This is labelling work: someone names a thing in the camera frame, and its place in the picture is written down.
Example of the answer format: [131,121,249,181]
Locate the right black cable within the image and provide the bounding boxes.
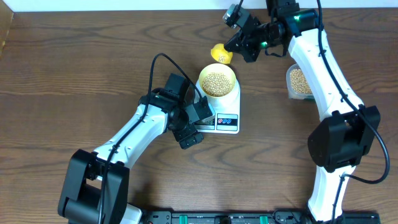
[315,0,391,224]

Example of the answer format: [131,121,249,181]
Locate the clear plastic container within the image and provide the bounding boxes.
[286,63,314,100]

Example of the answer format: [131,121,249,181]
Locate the soybeans in bowl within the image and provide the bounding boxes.
[202,72,233,97]

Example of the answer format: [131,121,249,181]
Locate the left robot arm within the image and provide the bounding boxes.
[58,74,203,223]

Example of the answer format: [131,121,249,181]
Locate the white digital kitchen scale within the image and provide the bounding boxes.
[195,80,241,134]

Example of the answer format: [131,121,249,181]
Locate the yellow-green bowl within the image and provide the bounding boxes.
[198,63,236,98]

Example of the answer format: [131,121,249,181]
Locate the yellow measuring scoop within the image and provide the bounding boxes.
[210,44,233,64]

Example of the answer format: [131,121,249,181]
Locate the left black cable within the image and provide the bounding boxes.
[98,52,208,224]

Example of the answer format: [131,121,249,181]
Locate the black cable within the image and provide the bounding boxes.
[98,52,208,224]
[315,0,391,224]

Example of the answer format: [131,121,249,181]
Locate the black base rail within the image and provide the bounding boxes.
[136,210,381,224]

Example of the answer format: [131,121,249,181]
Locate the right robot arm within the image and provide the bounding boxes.
[223,1,381,223]

